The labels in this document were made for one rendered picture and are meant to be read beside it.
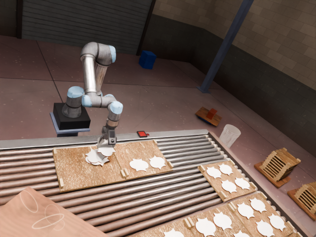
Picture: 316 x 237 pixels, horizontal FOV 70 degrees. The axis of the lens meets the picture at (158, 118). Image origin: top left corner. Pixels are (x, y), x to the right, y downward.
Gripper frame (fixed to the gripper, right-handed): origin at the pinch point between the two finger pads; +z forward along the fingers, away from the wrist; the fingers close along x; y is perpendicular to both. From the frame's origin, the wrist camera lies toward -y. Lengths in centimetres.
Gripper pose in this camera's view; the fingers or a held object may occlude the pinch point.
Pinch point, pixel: (106, 147)
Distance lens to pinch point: 160.6
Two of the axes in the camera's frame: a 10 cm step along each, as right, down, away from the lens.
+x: -8.7, -0.5, -5.0
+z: -3.4, 8.0, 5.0
